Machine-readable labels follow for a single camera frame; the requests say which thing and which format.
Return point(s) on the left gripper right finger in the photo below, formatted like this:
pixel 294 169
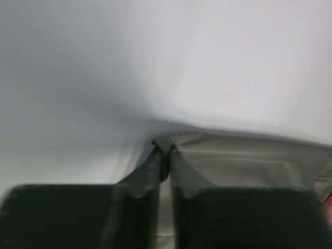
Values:
pixel 210 216

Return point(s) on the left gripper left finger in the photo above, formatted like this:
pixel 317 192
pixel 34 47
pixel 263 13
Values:
pixel 121 215

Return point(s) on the dark grey t-shirt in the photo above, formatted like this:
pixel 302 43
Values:
pixel 200 160

